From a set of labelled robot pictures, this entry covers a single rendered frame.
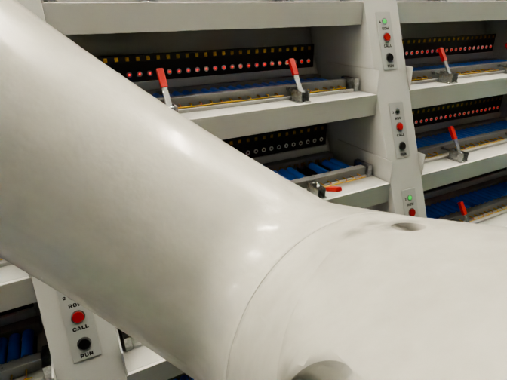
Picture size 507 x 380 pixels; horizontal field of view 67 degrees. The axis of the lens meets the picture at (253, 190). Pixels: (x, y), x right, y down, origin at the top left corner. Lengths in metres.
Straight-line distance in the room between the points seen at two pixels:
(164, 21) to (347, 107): 0.39
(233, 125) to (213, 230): 0.55
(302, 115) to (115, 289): 0.64
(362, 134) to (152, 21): 0.51
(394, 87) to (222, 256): 0.80
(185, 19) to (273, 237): 0.60
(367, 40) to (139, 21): 0.47
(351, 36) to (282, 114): 0.29
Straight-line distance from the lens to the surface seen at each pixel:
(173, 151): 0.16
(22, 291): 0.67
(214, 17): 0.74
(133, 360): 0.73
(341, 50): 0.97
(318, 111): 0.79
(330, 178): 0.84
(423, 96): 0.99
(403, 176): 0.91
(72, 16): 0.69
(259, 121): 0.72
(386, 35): 0.93
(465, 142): 1.18
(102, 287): 0.17
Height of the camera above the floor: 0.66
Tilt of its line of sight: 5 degrees down
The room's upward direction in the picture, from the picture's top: 10 degrees counter-clockwise
